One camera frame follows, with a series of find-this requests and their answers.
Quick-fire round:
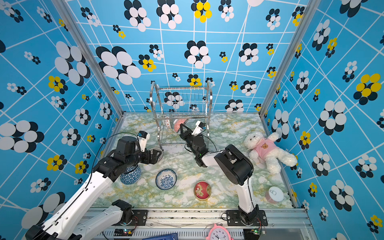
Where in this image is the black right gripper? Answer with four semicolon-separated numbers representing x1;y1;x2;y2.
181;124;200;158

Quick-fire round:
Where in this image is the black leaf patterned bowl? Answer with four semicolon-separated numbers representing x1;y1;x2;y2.
173;119;188;133

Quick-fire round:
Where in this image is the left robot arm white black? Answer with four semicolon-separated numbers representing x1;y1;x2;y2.
25;135;164;240

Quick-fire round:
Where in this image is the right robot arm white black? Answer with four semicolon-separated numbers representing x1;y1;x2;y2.
180;122;259;225

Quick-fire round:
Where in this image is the stainless steel dish rack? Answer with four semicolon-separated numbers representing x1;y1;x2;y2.
150;82;213;148

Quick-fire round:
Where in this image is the dark blue patterned bowl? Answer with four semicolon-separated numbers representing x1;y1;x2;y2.
120;166;141;185

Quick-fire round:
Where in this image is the blue floral white bowl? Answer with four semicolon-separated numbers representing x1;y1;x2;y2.
156;169;177;190

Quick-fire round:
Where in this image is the red gold round tin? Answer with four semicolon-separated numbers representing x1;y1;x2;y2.
194;181;212;201

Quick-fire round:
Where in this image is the white teddy bear pink shirt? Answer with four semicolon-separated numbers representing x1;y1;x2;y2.
244;131;298;175

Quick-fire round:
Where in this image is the left green circuit board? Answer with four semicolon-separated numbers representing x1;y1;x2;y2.
114;229;134;237

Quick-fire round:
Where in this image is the green circuit board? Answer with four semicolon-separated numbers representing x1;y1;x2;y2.
243;229;260;240
114;229;134;237

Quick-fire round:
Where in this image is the blue box at front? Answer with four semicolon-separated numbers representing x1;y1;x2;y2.
143;233;178;240

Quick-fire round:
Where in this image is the pink alarm clock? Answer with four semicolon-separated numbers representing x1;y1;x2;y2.
206;224;233;240

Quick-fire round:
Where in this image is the pink white round container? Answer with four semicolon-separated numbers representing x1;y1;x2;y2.
265;187;284;204

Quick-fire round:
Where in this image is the right green circuit board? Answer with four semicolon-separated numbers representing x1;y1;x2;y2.
243;229;260;240

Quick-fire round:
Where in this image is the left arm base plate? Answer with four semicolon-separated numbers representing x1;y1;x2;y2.
117;209;148;226

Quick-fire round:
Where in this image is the aluminium front rail frame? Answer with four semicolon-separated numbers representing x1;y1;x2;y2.
95;208;318;240

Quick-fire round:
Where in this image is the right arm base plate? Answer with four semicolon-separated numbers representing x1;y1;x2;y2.
226;210;269;227

